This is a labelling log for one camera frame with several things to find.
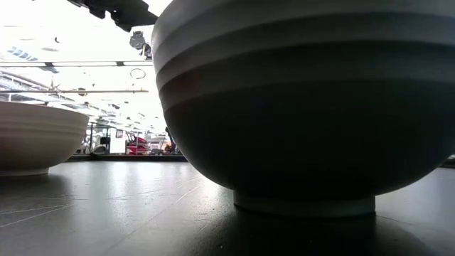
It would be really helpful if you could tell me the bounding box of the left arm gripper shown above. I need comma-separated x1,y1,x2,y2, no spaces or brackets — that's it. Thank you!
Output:
66,0,159,33

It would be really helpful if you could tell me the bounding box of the cream white ribbed bowl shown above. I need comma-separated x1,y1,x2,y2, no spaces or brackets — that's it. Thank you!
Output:
0,101,90,178

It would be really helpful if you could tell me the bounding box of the large dark grey bowl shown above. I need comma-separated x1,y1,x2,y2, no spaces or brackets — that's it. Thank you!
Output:
151,0,455,218

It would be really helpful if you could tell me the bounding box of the white cabinet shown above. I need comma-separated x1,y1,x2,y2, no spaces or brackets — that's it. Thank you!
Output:
109,127,127,154

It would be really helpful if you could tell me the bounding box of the red tool cart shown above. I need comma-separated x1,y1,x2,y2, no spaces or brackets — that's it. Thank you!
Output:
125,132,150,156

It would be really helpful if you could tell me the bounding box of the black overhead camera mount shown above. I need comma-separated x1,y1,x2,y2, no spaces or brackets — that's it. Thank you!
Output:
129,31,154,60

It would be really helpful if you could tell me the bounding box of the black metal rack frame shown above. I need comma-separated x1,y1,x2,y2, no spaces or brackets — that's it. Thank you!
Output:
85,122,112,154

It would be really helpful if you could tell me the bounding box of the black table frame rail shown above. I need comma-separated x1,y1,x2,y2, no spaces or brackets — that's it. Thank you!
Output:
66,153,455,169

